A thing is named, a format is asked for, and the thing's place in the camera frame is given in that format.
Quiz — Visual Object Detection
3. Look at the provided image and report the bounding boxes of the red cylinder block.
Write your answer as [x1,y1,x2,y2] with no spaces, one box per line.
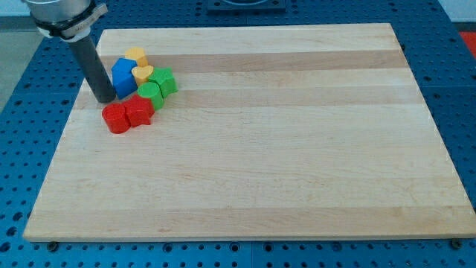
[101,103,131,134]

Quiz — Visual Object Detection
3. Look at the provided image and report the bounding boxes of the green cylinder block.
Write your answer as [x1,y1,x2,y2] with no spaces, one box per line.
[137,82,164,110]

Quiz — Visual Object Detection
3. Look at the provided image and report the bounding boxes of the green star block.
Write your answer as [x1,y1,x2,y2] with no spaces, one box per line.
[148,67,178,98]

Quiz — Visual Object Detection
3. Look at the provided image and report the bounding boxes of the yellow hexagon block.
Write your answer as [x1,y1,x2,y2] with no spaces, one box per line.
[124,47,148,67]

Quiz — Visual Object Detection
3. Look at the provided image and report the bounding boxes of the yellow heart block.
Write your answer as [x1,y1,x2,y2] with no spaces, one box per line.
[132,66,154,87]

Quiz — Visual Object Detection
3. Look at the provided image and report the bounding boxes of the blue pentagon block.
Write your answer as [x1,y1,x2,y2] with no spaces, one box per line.
[112,58,138,99]

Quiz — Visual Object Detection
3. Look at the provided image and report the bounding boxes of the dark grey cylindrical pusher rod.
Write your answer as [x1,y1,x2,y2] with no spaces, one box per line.
[69,35,116,103]

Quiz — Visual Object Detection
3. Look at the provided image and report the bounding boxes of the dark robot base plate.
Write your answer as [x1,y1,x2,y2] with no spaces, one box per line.
[205,0,286,13]

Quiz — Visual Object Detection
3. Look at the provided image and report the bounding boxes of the light wooden board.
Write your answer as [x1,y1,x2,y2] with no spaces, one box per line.
[24,23,475,242]

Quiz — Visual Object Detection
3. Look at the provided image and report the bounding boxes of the red star block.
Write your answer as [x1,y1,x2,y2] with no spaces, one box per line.
[123,95,155,127]

